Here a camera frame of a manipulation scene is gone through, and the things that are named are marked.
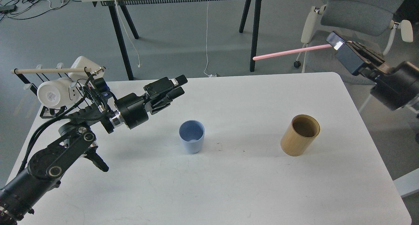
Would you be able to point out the black wire cup rack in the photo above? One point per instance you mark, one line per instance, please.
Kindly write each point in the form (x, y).
(46, 113)

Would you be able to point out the grey office chair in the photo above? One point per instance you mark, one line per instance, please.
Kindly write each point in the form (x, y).
(371, 17)

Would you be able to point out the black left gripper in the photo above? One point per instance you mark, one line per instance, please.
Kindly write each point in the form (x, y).
(133, 110)

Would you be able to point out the white furniture edge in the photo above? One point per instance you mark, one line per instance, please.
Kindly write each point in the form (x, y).
(408, 184)

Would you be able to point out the bamboo cylinder holder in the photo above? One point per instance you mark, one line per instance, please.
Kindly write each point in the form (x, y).
(299, 135)

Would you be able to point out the white mug front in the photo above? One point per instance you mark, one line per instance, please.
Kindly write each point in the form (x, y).
(58, 93)

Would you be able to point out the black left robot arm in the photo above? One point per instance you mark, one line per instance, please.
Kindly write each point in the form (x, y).
(44, 170)

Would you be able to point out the blue plastic cup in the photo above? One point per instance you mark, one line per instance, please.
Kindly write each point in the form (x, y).
(192, 135)

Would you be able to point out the white mug rear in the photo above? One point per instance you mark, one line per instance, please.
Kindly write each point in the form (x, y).
(87, 67)

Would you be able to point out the white mug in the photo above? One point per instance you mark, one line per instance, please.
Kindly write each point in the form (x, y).
(58, 93)
(87, 67)

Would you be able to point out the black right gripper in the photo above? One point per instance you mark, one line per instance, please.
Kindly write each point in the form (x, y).
(395, 87)

